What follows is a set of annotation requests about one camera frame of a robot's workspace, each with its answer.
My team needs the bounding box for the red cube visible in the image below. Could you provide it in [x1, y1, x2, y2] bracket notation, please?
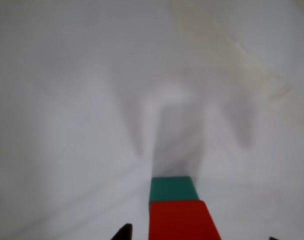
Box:
[148, 199, 222, 240]

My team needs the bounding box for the white paper sheet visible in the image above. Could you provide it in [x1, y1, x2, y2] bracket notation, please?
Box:
[0, 0, 304, 240]

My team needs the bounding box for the long beige masking tape strip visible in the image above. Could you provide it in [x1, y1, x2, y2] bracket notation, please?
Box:
[166, 0, 295, 101]

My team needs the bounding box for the teal blue cube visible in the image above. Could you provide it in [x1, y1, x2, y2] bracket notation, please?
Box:
[148, 176, 200, 204]

